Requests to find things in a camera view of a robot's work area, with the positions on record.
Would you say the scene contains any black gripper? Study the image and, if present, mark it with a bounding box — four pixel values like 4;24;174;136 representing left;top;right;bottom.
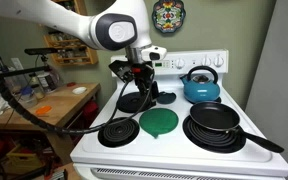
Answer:
132;63;160;103

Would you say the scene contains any black frying pan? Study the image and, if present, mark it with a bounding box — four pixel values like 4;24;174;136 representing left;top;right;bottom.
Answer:
189;101;285;154

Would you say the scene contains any dark teal spoon rest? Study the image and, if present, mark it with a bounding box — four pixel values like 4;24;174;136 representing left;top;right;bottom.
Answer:
156;91;177;105

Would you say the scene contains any large black coil burner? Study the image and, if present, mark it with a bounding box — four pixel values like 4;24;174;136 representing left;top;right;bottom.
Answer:
182;114;247;154
115;91;157;114

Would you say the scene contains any white stove knob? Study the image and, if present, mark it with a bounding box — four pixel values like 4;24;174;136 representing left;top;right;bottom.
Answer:
213;54;225;68
201;55;212;67
174;58;186;70

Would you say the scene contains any red bag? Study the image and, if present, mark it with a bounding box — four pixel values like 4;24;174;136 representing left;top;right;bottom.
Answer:
82;100;100;123

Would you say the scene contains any white electric stove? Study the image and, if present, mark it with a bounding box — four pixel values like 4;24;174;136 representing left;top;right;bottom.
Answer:
69;49;288;180

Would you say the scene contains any wooden spice rack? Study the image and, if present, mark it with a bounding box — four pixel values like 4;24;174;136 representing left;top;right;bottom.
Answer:
43;0;99;67

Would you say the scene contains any small white dish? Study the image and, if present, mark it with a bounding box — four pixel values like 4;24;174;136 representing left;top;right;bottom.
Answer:
71;86;88;95

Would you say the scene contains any wooden table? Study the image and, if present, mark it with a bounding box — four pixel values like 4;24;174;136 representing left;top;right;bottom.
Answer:
0;82;102;164

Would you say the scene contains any labelled tin can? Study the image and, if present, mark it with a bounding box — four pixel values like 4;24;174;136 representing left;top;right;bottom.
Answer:
37;72;58;93

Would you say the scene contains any orange lid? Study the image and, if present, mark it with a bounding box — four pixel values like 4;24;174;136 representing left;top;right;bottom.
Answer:
34;105;53;117

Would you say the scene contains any clear jar with blue lid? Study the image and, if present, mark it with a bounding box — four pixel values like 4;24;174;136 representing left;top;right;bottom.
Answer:
19;86;38;108

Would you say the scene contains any yellow plastic crate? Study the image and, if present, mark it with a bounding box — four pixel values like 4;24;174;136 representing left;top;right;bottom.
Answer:
5;144;43;174

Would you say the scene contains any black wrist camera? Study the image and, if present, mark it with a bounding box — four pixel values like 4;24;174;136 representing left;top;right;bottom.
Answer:
108;59;134;83

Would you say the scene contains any blue kettle with black handle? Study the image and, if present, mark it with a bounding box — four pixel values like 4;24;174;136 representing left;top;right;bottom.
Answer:
179;65;222;104

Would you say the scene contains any colourful decorative wall plate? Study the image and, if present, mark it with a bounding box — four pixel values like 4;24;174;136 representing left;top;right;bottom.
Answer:
151;0;187;34

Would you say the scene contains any black robot cable conduit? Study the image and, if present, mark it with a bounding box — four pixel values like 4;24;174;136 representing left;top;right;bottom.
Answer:
0;49;157;136

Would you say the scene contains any black stereo camera bar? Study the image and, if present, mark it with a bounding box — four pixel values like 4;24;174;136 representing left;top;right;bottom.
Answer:
24;47;58;56

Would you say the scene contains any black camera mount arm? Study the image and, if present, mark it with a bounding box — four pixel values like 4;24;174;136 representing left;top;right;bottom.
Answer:
0;51;52;79

